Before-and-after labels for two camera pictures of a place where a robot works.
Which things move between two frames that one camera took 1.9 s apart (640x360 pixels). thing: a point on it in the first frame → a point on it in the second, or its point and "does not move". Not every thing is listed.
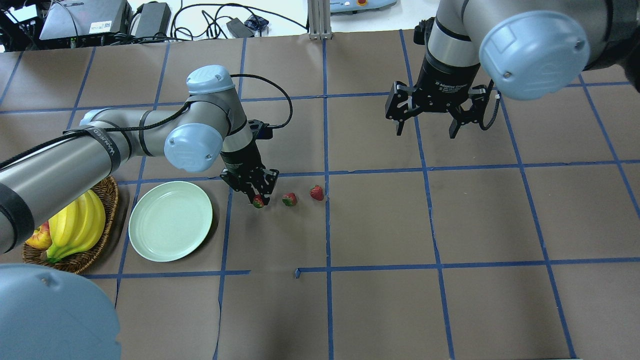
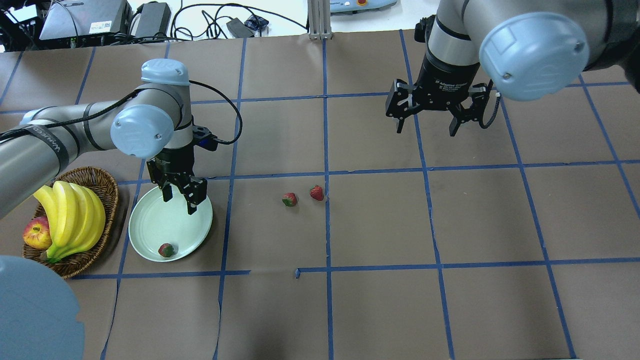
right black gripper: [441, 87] does not move
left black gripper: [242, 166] → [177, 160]
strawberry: [317, 192] does not move
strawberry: [258, 202] → [166, 250]
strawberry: [289, 198] does not move
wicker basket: [77, 262] does not move
